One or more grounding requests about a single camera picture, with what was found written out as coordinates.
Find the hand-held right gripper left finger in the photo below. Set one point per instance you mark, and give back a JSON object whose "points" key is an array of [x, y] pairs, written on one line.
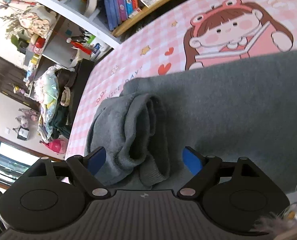
{"points": [[96, 161]]}

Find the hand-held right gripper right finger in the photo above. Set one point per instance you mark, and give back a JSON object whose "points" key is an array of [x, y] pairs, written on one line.
{"points": [[192, 161]]}

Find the grey sweater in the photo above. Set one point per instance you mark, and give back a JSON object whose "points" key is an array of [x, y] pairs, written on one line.
{"points": [[226, 105]]}

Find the pile of pastel clothes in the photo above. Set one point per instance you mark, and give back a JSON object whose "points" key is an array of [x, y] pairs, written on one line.
{"points": [[49, 100]]}

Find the pink bag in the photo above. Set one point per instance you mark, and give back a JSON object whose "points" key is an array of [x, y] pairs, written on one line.
{"points": [[55, 146]]}

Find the black case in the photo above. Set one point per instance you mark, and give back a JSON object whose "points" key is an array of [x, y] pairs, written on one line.
{"points": [[81, 90]]}

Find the brown hat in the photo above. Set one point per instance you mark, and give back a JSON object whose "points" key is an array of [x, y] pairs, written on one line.
{"points": [[64, 77]]}

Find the shiny silver ornament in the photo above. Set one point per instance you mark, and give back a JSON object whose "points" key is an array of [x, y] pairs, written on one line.
{"points": [[294, 215]]}

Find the green lid white jar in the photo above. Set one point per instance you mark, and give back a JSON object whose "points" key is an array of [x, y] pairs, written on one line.
{"points": [[99, 45]]}

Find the dark wooden cabinet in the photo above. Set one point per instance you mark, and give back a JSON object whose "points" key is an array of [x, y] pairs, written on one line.
{"points": [[6, 80]]}

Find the bunch of pens in holder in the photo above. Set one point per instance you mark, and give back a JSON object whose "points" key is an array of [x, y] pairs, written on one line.
{"points": [[84, 37]]}

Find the pink checked table mat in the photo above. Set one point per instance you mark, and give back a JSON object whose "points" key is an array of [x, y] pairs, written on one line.
{"points": [[163, 37]]}

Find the floral plush bag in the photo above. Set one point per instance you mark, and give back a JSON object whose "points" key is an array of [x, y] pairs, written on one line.
{"points": [[34, 23]]}

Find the wooden bookshelf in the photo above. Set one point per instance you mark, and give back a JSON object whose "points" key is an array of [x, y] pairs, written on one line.
{"points": [[71, 5]]}

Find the row of colourful books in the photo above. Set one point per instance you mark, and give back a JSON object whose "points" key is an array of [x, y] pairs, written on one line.
{"points": [[118, 2]]}

